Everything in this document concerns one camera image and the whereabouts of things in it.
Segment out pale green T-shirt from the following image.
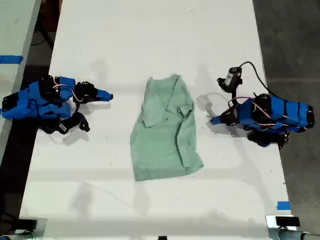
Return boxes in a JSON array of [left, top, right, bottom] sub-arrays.
[[129, 73, 205, 182]]

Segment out long blue tape strip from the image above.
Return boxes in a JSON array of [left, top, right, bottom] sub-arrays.
[[0, 55, 24, 65]]

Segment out white side table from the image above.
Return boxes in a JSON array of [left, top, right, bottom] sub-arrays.
[[0, 0, 43, 161]]

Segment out square blue tape piece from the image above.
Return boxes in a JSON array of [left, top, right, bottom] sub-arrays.
[[277, 200, 292, 211]]

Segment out metal table clamp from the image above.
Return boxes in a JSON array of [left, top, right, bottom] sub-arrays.
[[265, 214, 301, 240], [17, 217, 49, 236]]

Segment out black labelled gripper camera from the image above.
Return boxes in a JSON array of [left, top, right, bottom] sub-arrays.
[[216, 66, 244, 94], [58, 111, 91, 136]]

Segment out black camera cable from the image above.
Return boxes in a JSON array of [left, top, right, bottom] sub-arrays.
[[239, 61, 276, 97]]

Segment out thin dark floor cable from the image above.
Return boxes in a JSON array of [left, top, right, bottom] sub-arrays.
[[30, 29, 55, 50]]

